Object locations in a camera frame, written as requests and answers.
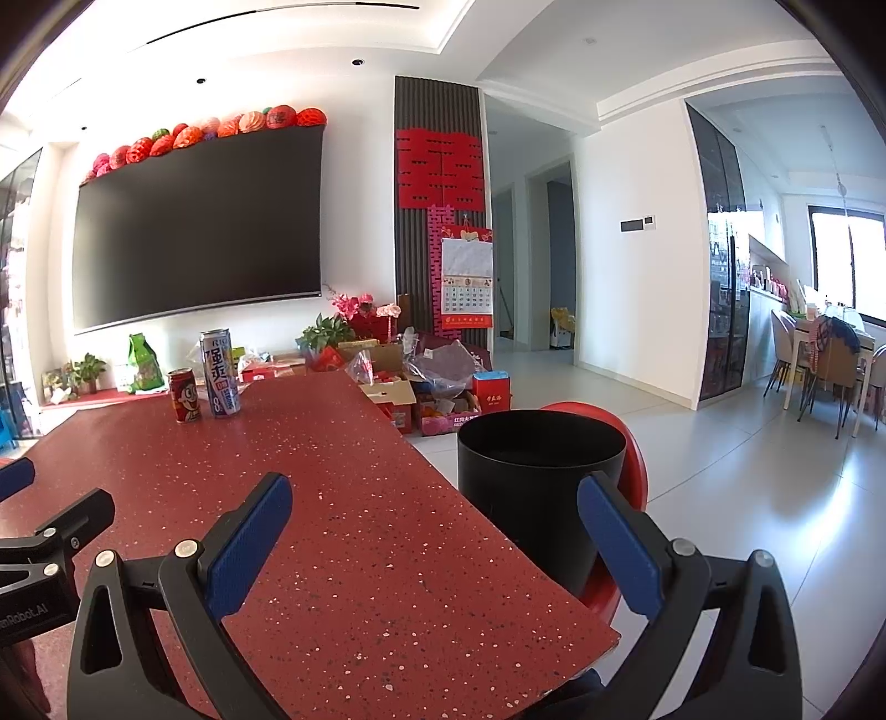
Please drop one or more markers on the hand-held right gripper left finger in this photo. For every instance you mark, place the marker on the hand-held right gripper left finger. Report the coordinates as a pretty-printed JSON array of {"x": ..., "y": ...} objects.
[{"x": 249, "y": 547}]

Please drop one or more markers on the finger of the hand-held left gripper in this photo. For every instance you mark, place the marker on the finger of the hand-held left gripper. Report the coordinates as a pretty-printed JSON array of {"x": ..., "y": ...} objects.
[
  {"x": 15, "y": 479},
  {"x": 86, "y": 512}
]

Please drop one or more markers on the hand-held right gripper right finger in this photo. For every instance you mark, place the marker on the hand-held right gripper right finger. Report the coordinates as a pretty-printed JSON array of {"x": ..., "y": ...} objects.
[{"x": 619, "y": 547}]

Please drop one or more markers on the black trash bin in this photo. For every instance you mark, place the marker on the black trash bin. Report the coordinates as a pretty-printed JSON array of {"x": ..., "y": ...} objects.
[{"x": 533, "y": 498}]

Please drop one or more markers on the red plastic stool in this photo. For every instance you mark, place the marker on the red plastic stool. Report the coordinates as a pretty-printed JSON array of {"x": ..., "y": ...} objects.
[{"x": 633, "y": 450}]

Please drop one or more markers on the small potted plant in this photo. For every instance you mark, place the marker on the small potted plant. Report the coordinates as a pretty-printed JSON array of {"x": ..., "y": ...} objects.
[{"x": 88, "y": 370}]

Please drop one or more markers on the short red can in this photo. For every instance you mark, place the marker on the short red can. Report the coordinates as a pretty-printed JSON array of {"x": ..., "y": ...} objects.
[{"x": 185, "y": 398}]

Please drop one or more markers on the green snack bag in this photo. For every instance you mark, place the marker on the green snack bag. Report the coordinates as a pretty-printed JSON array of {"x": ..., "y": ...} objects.
[{"x": 145, "y": 363}]

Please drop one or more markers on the red gift box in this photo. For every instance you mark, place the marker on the red gift box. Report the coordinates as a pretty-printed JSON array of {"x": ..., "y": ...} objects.
[{"x": 493, "y": 394}]

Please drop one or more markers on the brown cardboard box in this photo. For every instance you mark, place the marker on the brown cardboard box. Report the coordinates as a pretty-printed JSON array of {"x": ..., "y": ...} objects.
[{"x": 387, "y": 388}]

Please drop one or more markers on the red fruit box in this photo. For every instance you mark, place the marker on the red fruit box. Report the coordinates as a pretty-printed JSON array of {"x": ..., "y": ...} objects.
[{"x": 450, "y": 419}]

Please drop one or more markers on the leafy green plant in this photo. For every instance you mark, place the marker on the leafy green plant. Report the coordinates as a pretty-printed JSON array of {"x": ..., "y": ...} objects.
[{"x": 324, "y": 336}]

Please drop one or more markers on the maroon bag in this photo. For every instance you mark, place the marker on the maroon bag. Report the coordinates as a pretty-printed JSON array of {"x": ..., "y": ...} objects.
[{"x": 477, "y": 346}]

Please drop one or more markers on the crumpled clear plastic bag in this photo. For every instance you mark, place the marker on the crumpled clear plastic bag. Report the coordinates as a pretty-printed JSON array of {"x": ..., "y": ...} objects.
[{"x": 443, "y": 367}]

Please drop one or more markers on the pink flower bouquet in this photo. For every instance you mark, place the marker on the pink flower bouquet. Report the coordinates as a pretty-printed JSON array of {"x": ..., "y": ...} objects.
[{"x": 353, "y": 306}]

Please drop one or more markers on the brown dining chair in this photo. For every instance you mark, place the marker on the brown dining chair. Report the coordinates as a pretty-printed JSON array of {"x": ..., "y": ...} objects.
[{"x": 834, "y": 360}]

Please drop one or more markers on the dining table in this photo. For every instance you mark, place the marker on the dining table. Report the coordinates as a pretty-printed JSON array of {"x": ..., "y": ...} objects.
[{"x": 806, "y": 329}]

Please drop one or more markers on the large black television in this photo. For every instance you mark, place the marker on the large black television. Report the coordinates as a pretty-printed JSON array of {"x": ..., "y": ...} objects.
[{"x": 201, "y": 235}]

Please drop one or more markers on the dark glass cabinet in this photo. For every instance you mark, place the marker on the dark glass cabinet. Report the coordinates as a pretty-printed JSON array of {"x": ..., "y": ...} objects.
[{"x": 720, "y": 263}]

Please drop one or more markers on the red paper-cut strip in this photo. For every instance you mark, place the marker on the red paper-cut strip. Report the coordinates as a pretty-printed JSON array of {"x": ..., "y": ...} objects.
[{"x": 435, "y": 263}]

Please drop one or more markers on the window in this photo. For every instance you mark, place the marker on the window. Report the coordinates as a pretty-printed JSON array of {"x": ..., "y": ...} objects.
[{"x": 848, "y": 256}]

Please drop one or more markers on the row of red paper lanterns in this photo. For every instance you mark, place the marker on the row of red paper lanterns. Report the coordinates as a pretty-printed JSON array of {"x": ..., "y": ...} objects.
[{"x": 207, "y": 131}]

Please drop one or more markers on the red double happiness decoration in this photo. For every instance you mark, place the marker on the red double happiness decoration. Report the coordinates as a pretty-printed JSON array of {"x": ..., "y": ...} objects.
[{"x": 436, "y": 166}]

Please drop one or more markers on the wall calendar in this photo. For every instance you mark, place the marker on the wall calendar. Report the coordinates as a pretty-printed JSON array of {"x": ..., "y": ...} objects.
[{"x": 467, "y": 263}]

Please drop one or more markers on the wall control panel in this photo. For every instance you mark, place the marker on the wall control panel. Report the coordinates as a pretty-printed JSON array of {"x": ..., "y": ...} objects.
[{"x": 638, "y": 223}]

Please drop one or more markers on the dark slatted wall panel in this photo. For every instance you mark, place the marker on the dark slatted wall panel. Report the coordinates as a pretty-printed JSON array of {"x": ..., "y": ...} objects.
[{"x": 408, "y": 263}]

